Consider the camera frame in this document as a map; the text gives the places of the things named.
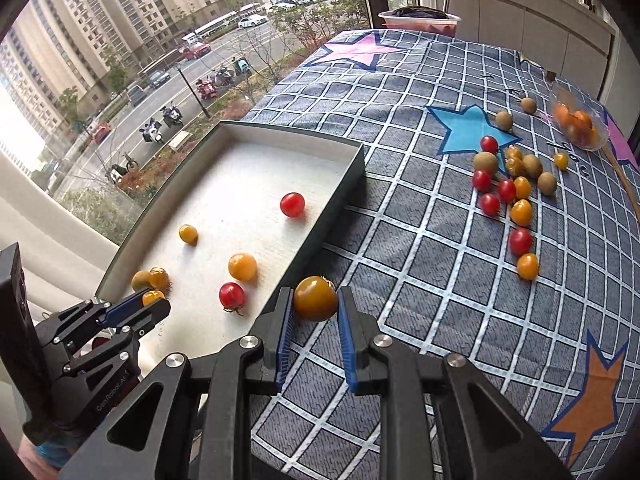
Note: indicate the white window sill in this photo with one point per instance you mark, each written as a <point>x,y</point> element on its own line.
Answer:
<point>60,230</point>

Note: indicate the brownish yellow cherry tomato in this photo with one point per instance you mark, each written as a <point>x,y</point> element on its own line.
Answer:
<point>315,298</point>

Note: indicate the dark green box tray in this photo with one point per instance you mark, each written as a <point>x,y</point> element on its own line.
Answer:
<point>240,185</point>

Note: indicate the dark cloth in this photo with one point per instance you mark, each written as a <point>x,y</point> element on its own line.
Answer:
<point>415,11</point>

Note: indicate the red car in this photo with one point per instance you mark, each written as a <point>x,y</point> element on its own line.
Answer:
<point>195,50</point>

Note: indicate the white scooter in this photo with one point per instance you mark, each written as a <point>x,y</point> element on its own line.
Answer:
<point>151,130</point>

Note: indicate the red scooter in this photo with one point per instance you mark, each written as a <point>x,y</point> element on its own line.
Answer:
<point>206,89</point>

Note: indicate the black scooter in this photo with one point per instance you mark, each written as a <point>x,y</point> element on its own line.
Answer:
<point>172,116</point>

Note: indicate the white bus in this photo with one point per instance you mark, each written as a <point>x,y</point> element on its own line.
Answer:
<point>215,27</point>

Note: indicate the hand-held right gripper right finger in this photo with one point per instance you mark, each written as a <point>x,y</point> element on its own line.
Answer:
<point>346,340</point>

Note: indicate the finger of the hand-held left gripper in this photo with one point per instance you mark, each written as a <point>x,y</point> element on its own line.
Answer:
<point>150,312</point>
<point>127,306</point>

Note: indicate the apartment buildings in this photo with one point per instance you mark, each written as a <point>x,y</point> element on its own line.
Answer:
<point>125,10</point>

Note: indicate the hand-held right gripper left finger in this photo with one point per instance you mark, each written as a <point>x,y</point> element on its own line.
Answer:
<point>284,335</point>

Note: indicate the white car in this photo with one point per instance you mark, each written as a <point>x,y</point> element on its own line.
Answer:
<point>252,21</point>

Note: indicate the brown kiwi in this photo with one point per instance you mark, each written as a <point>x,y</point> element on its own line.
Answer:
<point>528,105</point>
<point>532,165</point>
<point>547,183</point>
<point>485,162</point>
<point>503,120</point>
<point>141,280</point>

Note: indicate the clear glass bowl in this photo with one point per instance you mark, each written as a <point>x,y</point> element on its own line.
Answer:
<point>600,140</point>

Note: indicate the red plastic basin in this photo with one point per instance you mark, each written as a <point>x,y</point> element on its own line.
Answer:
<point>400,23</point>

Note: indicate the white cabinet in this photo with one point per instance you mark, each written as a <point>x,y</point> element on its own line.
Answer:
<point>525,25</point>

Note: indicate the long wooden board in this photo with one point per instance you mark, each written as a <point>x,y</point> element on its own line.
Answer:
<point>625,180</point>

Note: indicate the checked star-print blanket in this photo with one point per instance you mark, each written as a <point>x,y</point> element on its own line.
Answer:
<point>425,285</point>

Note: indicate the orange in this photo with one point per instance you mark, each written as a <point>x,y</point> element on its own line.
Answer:
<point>565,115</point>
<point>582,122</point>

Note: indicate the street lamp post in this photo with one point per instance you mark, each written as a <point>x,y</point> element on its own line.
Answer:
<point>192,91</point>

